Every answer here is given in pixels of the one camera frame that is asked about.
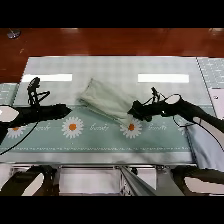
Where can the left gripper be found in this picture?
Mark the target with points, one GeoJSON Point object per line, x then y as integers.
{"type": "Point", "coordinates": [56, 111]}

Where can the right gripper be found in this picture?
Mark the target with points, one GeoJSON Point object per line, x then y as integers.
{"type": "Point", "coordinates": [141, 111]}

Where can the pale green garment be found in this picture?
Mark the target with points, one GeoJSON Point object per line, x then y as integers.
{"type": "Point", "coordinates": [106, 100]}

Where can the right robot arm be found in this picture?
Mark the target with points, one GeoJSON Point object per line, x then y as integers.
{"type": "Point", "coordinates": [200, 116]}

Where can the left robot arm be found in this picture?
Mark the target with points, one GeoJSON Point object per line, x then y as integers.
{"type": "Point", "coordinates": [26, 113]}

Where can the grey blue garment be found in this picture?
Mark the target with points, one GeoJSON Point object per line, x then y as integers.
{"type": "Point", "coordinates": [206, 146]}

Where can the silver frame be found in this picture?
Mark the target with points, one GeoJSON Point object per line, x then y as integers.
{"type": "Point", "coordinates": [133, 180]}

